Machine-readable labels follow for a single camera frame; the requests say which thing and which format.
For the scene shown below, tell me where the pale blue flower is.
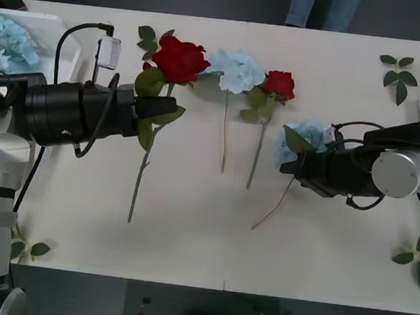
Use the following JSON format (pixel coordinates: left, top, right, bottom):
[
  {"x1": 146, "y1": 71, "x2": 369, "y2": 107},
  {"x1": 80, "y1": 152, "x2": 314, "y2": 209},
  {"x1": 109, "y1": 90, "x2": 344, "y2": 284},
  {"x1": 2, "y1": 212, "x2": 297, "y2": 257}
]
[
  {"x1": 194, "y1": 47, "x2": 268, "y2": 176},
  {"x1": 0, "y1": 12, "x2": 43, "y2": 78},
  {"x1": 250, "y1": 114, "x2": 338, "y2": 236}
]

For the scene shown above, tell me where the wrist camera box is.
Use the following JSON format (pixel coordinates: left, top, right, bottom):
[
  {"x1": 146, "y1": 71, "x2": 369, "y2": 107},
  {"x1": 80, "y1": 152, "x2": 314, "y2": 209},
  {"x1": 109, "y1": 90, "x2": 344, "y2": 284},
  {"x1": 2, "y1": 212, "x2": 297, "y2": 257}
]
[
  {"x1": 328, "y1": 125, "x2": 345, "y2": 147},
  {"x1": 94, "y1": 36, "x2": 122, "y2": 72}
]

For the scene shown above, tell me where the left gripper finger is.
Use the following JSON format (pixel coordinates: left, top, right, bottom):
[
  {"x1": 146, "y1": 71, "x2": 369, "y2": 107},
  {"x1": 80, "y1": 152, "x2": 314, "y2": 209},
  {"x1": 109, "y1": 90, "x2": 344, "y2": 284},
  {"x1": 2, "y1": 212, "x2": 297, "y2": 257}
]
[{"x1": 133, "y1": 93, "x2": 180, "y2": 123}]

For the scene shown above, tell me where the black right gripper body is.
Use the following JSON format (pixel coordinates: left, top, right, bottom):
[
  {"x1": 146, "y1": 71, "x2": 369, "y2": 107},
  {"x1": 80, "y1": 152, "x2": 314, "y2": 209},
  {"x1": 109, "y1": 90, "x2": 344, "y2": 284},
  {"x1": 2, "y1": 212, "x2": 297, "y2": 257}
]
[{"x1": 293, "y1": 147, "x2": 343, "y2": 201}]

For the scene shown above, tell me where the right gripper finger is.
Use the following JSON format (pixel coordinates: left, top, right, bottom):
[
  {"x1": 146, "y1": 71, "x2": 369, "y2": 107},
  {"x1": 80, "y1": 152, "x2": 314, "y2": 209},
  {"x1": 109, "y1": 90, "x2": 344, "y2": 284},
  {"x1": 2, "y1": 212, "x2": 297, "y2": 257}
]
[{"x1": 279, "y1": 157, "x2": 306, "y2": 178}]

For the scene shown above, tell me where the red rose with stem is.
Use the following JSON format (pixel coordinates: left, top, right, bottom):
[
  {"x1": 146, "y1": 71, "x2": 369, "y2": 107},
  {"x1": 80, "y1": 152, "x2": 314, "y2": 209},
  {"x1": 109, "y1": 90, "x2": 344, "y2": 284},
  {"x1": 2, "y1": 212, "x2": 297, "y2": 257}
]
[
  {"x1": 233, "y1": 68, "x2": 298, "y2": 193},
  {"x1": 124, "y1": 33, "x2": 214, "y2": 229}
]

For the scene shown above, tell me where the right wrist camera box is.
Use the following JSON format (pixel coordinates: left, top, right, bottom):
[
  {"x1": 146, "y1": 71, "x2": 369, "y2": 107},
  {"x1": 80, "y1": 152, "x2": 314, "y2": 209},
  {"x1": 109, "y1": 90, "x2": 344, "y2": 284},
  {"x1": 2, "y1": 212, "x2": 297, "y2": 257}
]
[{"x1": 328, "y1": 125, "x2": 345, "y2": 147}]

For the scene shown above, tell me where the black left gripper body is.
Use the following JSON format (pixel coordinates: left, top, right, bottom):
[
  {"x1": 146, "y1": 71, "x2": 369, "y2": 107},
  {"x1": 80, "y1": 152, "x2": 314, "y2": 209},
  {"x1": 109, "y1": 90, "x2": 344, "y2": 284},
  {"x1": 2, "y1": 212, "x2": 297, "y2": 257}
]
[{"x1": 77, "y1": 79, "x2": 146, "y2": 141}]

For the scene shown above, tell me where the person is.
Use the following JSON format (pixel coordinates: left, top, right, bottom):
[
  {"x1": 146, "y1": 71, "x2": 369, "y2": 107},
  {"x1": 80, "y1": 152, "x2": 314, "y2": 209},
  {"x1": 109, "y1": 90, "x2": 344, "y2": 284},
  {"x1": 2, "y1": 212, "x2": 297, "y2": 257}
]
[{"x1": 284, "y1": 0, "x2": 365, "y2": 35}]

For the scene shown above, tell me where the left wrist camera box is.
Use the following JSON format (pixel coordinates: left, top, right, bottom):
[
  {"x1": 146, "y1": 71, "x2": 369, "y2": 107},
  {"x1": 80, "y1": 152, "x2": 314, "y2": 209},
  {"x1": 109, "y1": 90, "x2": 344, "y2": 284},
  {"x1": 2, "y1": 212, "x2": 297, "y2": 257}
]
[{"x1": 94, "y1": 36, "x2": 122, "y2": 72}]

